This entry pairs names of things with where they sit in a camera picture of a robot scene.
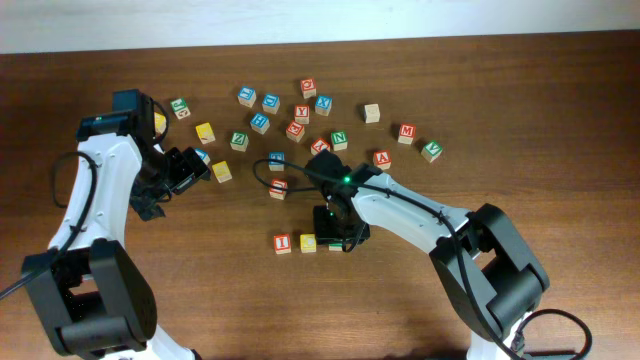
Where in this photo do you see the yellow C block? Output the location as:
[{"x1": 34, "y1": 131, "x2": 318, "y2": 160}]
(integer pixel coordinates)
[{"x1": 300, "y1": 234, "x2": 317, "y2": 253}]

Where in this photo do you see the red I block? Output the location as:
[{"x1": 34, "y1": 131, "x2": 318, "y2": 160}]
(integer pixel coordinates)
[{"x1": 273, "y1": 233, "x2": 292, "y2": 254}]

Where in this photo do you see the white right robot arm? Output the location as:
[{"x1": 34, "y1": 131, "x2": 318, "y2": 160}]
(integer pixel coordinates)
[{"x1": 305, "y1": 150, "x2": 550, "y2": 359}]

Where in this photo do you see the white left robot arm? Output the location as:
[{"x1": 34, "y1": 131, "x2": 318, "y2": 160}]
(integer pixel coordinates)
[{"x1": 21, "y1": 89, "x2": 211, "y2": 359}]

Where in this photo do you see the blue 5 block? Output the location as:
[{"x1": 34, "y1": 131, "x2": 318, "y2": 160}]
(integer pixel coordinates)
[{"x1": 195, "y1": 149, "x2": 210, "y2": 165}]

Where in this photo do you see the yellow block lower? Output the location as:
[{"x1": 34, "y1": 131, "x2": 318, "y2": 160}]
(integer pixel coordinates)
[{"x1": 212, "y1": 161, "x2": 232, "y2": 183}]

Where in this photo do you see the yellow block middle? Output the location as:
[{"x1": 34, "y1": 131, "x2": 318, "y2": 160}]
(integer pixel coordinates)
[{"x1": 195, "y1": 122, "x2": 216, "y2": 144}]

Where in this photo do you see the yellow block left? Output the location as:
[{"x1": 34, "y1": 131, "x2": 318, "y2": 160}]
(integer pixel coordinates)
[{"x1": 154, "y1": 112, "x2": 167, "y2": 135}]

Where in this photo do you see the green Z block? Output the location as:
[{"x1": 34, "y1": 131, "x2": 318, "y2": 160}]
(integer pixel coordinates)
[{"x1": 230, "y1": 132, "x2": 249, "y2": 152}]

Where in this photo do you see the green J block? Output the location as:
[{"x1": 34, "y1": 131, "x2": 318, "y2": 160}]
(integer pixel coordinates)
[{"x1": 170, "y1": 98, "x2": 191, "y2": 120}]

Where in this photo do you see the red U block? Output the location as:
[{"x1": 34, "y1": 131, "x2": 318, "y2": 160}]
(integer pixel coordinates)
[{"x1": 269, "y1": 179, "x2": 288, "y2": 200}]

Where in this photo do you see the red A block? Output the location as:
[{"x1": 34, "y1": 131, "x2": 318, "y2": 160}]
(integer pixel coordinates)
[{"x1": 373, "y1": 150, "x2": 392, "y2": 170}]

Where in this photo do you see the red Y tilted block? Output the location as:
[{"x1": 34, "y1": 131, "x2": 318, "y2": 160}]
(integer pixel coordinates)
[{"x1": 310, "y1": 138, "x2": 331, "y2": 156}]

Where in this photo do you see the blue T block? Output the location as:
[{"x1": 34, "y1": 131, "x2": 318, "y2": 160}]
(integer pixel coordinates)
[{"x1": 268, "y1": 152, "x2": 285, "y2": 172}]

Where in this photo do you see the green N block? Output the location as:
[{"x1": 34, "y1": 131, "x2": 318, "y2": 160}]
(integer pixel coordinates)
[{"x1": 331, "y1": 131, "x2": 348, "y2": 151}]

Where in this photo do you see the blue H block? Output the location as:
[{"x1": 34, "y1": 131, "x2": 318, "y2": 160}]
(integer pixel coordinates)
[{"x1": 250, "y1": 113, "x2": 270, "y2": 135}]

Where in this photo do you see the red E block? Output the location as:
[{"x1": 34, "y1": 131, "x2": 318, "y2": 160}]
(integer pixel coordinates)
[{"x1": 285, "y1": 121, "x2": 305, "y2": 143}]

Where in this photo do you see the blue D block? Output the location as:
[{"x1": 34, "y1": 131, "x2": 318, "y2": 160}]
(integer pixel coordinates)
[{"x1": 262, "y1": 93, "x2": 280, "y2": 114}]

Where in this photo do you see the plain wooden block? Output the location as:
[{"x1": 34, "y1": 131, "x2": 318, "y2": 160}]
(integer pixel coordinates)
[{"x1": 364, "y1": 104, "x2": 381, "y2": 123}]

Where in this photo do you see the red Y upright block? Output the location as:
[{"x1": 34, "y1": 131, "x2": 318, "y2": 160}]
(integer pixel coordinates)
[{"x1": 294, "y1": 105, "x2": 310, "y2": 124}]

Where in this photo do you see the red M block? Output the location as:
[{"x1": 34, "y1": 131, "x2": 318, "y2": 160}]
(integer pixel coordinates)
[{"x1": 398, "y1": 124, "x2": 416, "y2": 145}]

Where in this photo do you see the blue X block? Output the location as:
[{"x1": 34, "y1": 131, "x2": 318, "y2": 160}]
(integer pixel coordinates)
[{"x1": 315, "y1": 95, "x2": 333, "y2": 116}]

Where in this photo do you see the green V block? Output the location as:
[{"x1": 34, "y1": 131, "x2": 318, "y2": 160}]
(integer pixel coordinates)
[{"x1": 421, "y1": 141, "x2": 443, "y2": 163}]

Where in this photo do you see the red C block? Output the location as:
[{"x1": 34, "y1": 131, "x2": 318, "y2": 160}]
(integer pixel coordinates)
[{"x1": 300, "y1": 78, "x2": 317, "y2": 99}]

